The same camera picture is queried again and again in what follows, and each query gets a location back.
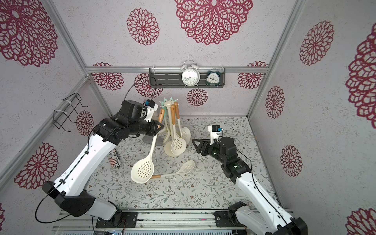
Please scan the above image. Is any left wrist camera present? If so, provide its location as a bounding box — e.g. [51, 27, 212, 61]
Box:
[145, 99, 159, 122]

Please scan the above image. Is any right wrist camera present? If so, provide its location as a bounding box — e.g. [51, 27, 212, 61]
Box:
[208, 125, 223, 145]

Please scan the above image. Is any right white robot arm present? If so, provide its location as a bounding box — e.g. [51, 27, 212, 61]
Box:
[192, 137, 308, 235]

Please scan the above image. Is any white alarm clock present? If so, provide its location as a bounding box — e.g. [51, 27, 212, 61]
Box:
[181, 60, 200, 86]

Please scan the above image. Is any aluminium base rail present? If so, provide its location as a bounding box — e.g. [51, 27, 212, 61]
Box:
[49, 209, 253, 235]

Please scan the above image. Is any grey wall shelf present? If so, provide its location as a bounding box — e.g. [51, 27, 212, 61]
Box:
[149, 68, 225, 89]

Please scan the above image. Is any cream skimmer orange handle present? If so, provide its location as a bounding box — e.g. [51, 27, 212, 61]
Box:
[171, 102, 187, 156]

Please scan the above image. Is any cream skimmer wooden handle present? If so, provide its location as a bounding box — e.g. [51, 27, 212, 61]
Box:
[174, 102, 191, 145]

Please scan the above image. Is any black wire wall rack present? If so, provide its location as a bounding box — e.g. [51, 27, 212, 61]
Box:
[52, 92, 88, 132]

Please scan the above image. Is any cream skimmer brown handle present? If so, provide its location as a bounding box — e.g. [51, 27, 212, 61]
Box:
[131, 109, 165, 184]

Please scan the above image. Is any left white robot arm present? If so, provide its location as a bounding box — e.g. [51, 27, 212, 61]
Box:
[42, 99, 163, 224]

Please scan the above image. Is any flag print rolled pouch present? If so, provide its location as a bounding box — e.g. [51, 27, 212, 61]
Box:
[107, 149, 121, 168]

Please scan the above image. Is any cream utensil rack stand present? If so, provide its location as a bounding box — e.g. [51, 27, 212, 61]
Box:
[164, 98, 177, 157]

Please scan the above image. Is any teal alarm clock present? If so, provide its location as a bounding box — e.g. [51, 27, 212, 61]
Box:
[206, 69, 220, 86]

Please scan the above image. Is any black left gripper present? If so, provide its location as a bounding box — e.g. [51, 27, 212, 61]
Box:
[128, 119, 164, 136]

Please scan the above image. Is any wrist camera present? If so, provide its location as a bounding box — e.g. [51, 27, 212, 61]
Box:
[208, 125, 223, 145]
[145, 99, 159, 122]

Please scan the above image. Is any cream skimmer tan handle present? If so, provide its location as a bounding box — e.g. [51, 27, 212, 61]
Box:
[151, 160, 195, 179]

